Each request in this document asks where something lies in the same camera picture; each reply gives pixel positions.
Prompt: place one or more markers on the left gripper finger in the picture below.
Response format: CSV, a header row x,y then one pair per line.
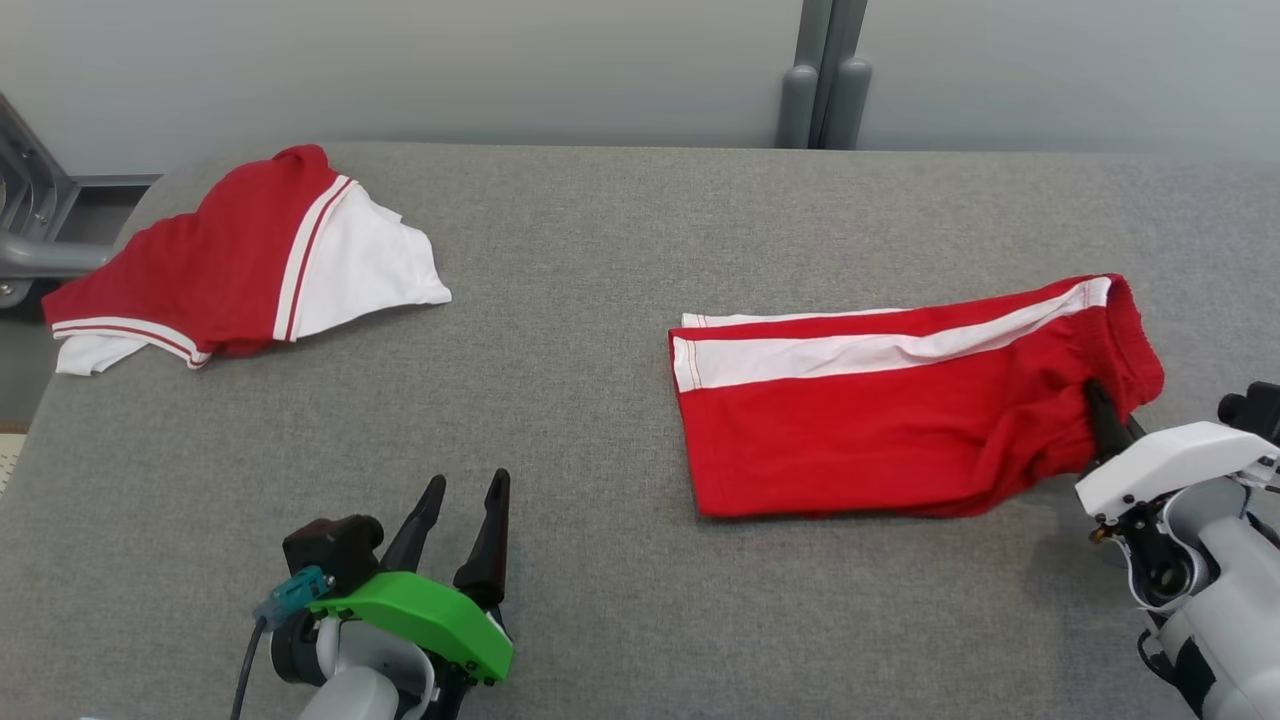
x,y
487,560
415,545

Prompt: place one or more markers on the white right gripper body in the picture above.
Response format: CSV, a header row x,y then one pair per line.
x,y
1170,460

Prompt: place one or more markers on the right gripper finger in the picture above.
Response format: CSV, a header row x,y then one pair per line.
x,y
1110,435

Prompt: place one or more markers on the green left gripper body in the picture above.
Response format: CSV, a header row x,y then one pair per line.
x,y
430,610

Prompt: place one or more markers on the red shorts with white stripe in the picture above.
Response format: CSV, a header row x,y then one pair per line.
x,y
850,430

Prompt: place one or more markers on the red white sports jersey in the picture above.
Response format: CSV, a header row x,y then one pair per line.
x,y
200,270

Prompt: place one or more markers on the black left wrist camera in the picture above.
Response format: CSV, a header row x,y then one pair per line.
x,y
330,550

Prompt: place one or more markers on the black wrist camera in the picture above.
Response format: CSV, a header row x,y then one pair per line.
x,y
1255,410
330,550

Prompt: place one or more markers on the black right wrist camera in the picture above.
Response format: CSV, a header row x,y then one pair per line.
x,y
1255,410

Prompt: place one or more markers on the grey partition post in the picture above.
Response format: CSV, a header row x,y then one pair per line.
x,y
848,100
797,110

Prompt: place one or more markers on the grey metal frame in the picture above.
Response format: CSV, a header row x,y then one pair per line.
x,y
30,255

